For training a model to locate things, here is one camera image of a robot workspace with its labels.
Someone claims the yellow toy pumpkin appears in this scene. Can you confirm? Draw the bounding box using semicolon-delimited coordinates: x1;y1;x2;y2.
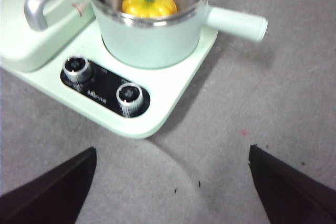
121;0;178;19

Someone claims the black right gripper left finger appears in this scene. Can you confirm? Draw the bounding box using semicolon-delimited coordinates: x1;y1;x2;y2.
0;146;98;224

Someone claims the mint green breakfast machine base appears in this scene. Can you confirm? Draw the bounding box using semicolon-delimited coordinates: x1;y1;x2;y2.
0;20;220;140

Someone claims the silver control knob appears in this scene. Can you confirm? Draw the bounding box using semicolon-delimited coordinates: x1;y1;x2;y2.
62;55;93;84
115;83;144;117

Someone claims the mint green steamer pot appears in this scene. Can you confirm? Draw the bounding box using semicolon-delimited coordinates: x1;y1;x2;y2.
85;0;268;70

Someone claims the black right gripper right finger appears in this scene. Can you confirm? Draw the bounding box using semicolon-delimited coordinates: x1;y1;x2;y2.
248;144;336;224

